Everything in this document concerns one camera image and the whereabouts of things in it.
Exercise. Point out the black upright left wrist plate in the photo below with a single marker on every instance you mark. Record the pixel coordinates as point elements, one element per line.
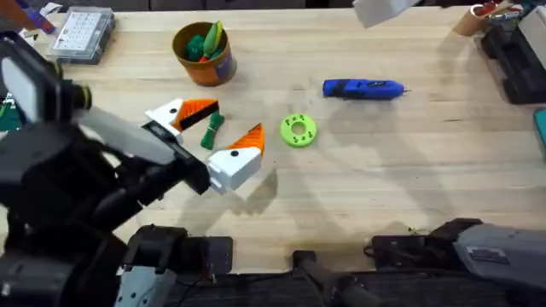
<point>19,85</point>

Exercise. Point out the green toy vegetable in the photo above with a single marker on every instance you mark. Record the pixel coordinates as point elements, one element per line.
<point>212,130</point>

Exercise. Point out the purple tool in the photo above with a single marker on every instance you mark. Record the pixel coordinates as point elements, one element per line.
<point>40,21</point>

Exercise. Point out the pale grey box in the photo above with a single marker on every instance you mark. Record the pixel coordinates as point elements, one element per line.
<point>535,34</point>

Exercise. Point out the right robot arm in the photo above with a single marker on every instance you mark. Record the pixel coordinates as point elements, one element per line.
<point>499,256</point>

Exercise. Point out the orange tub with toys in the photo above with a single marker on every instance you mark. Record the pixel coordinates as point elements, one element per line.
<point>207,68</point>

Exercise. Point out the clear plastic parts box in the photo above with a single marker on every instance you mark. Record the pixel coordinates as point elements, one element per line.
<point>81,34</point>

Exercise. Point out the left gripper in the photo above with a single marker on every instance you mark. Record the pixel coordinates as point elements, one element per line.
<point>128,136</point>

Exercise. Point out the black case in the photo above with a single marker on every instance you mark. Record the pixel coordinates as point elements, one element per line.
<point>516,81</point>

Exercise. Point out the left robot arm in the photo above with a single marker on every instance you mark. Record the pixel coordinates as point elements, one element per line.
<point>42,192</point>

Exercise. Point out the green disc with holes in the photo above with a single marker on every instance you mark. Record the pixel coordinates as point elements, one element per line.
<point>288,132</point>

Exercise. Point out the green board with blocks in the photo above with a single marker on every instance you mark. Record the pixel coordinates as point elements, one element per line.
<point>8,119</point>

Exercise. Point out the blue electric screwdriver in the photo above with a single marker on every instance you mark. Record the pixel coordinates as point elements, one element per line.
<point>362,88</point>

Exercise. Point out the teal object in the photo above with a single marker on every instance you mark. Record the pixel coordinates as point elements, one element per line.
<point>541,132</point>

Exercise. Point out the pale grey panel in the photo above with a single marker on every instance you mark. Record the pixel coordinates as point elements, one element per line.
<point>379,13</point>

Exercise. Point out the black rail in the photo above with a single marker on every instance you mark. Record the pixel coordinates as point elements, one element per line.
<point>426,290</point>

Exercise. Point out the orange ribbed wedge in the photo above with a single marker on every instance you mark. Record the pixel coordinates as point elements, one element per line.
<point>251,138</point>

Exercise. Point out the black camera pole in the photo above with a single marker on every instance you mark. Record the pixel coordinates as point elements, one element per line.
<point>324,277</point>

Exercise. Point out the tan cup with tools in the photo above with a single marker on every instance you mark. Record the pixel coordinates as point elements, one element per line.
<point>469,23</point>

